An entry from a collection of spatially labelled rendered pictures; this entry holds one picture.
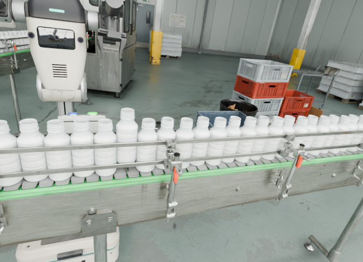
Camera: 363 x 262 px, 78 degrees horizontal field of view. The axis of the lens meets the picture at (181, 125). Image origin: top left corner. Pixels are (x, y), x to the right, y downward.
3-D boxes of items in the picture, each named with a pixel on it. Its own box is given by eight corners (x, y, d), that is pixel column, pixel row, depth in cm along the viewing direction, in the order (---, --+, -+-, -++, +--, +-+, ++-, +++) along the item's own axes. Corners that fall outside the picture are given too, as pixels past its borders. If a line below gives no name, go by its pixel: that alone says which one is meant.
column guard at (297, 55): (291, 76, 950) (300, 49, 905) (284, 74, 983) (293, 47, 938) (298, 76, 964) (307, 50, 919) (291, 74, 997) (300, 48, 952)
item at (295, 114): (276, 125, 342) (281, 111, 333) (259, 114, 376) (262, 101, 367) (305, 123, 366) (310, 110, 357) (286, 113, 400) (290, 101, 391)
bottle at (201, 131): (196, 155, 82) (204, 113, 75) (207, 164, 78) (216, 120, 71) (183, 159, 78) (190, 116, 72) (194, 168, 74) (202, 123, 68)
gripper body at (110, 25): (126, 38, 86) (126, 19, 86) (98, 33, 82) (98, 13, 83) (123, 44, 92) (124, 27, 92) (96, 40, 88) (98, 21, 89)
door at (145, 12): (134, 47, 1178) (135, 1, 1092) (133, 47, 1186) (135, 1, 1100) (153, 48, 1213) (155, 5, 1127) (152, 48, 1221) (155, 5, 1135)
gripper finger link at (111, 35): (126, 59, 85) (127, 34, 86) (106, 56, 83) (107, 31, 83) (123, 64, 92) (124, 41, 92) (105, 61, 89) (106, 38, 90)
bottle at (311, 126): (309, 154, 94) (324, 118, 88) (302, 158, 91) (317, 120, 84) (295, 147, 99) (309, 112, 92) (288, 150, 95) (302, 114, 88)
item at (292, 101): (281, 111, 333) (286, 97, 324) (263, 101, 367) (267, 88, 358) (310, 110, 357) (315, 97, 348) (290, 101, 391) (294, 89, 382)
